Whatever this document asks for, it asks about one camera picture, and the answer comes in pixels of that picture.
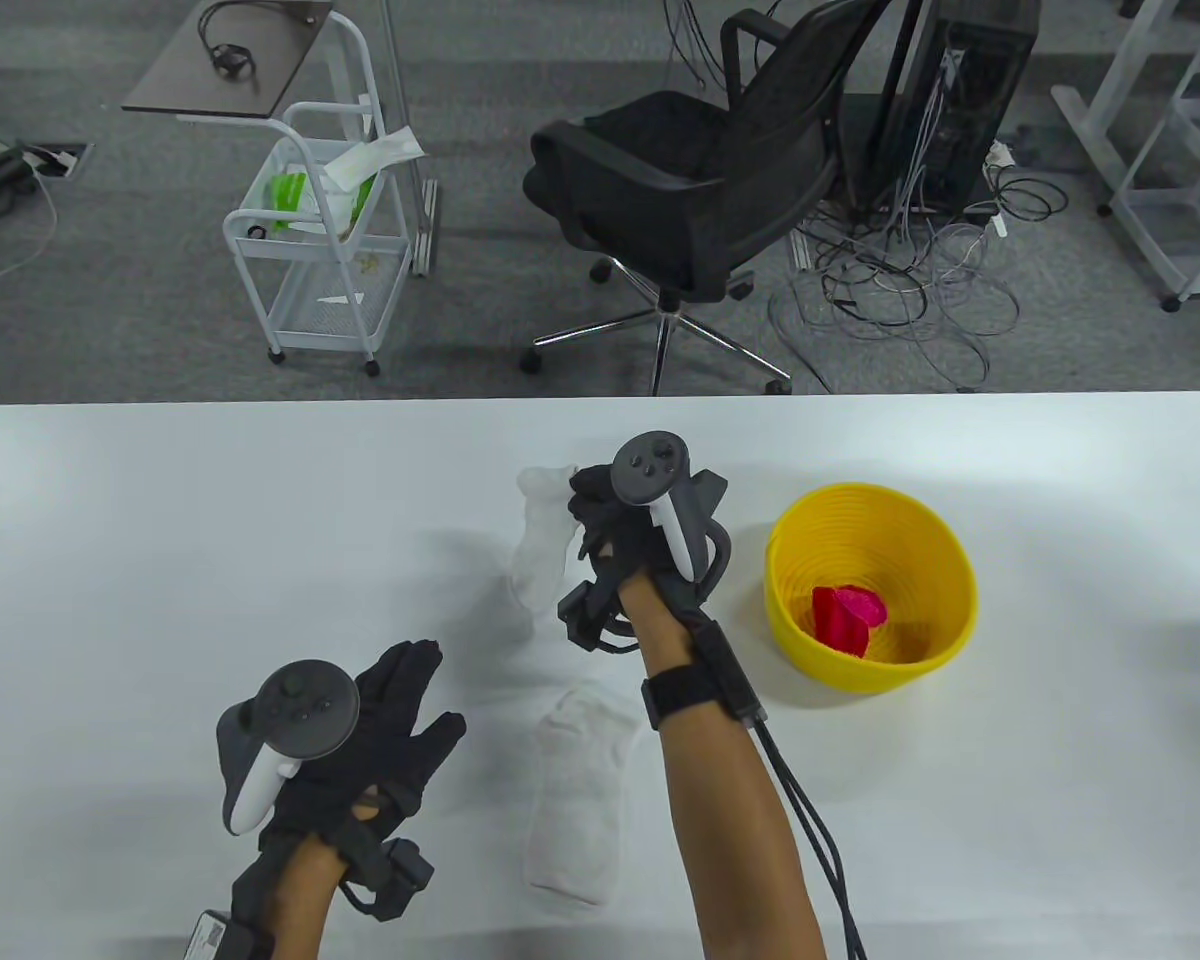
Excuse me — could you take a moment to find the person's right hand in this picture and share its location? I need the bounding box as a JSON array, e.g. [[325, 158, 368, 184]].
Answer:
[[567, 464, 713, 627]]

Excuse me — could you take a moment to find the person's left hand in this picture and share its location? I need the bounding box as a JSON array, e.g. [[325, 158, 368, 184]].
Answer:
[[258, 640, 468, 853]]

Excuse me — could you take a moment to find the thick white sock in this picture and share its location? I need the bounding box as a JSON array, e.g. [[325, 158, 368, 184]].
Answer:
[[515, 465, 586, 613]]

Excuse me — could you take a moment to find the sheer white sock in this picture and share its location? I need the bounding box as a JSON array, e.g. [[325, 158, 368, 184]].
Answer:
[[525, 683, 643, 906]]

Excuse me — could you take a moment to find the pink sock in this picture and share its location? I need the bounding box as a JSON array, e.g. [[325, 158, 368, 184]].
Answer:
[[830, 588, 888, 631], [810, 585, 888, 659]]

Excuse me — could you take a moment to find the person's right forearm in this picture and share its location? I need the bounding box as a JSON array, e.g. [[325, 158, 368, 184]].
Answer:
[[615, 575, 829, 960]]

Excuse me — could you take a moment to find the person's left forearm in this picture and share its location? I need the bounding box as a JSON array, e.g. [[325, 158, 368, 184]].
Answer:
[[260, 835, 346, 960]]

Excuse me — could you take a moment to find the grey white hand controller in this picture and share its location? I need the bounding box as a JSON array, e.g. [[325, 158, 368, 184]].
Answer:
[[612, 430, 736, 601], [217, 660, 361, 836]]

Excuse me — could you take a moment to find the small black wrist module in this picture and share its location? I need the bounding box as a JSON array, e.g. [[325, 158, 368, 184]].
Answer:
[[558, 580, 643, 656], [345, 838, 436, 921]]

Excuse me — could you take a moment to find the black labelled wrist box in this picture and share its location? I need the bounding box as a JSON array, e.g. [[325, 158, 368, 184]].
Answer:
[[643, 620, 769, 731], [185, 908, 276, 960]]

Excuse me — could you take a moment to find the yellow woven basket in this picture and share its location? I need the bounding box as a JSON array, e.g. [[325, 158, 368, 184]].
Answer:
[[765, 483, 979, 696]]

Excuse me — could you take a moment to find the black office chair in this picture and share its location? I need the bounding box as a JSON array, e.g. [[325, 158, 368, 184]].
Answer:
[[518, 0, 906, 396]]

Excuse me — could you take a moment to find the grey metal stand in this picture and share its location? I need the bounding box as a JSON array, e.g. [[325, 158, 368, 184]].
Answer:
[[375, 0, 441, 278]]

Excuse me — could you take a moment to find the white rolling cart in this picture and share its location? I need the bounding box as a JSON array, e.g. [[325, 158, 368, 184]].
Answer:
[[223, 100, 413, 378]]

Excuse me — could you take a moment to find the white cloth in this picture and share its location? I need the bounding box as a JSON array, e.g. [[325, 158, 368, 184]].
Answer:
[[322, 127, 426, 191]]

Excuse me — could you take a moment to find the green white packet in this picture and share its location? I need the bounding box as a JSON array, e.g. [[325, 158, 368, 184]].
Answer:
[[265, 172, 381, 236]]

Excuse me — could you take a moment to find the white power strip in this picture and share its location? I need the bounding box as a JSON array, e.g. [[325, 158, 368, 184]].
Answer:
[[982, 140, 1017, 239]]

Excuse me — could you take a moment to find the black computer tower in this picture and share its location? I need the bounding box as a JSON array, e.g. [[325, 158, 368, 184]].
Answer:
[[865, 0, 1043, 216]]

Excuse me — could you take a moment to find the white metal rack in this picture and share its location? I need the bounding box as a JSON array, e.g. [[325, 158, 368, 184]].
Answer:
[[1110, 0, 1200, 311]]

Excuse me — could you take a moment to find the brown top side table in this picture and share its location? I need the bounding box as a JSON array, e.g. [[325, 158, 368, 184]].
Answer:
[[120, 0, 376, 131]]

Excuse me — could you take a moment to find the floor socket box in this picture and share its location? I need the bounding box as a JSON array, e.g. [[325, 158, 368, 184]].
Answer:
[[20, 140, 91, 181]]

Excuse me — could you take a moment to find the tangle of cables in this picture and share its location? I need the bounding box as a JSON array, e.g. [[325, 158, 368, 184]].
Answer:
[[768, 140, 1069, 393]]

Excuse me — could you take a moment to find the black coiled cable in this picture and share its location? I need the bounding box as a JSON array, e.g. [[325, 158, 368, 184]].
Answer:
[[198, 0, 259, 81]]

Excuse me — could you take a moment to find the white desk frame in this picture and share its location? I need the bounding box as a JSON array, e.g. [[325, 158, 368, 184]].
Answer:
[[1050, 0, 1200, 216]]

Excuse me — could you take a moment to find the white cable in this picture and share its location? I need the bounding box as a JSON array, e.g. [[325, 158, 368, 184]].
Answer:
[[0, 170, 58, 286]]

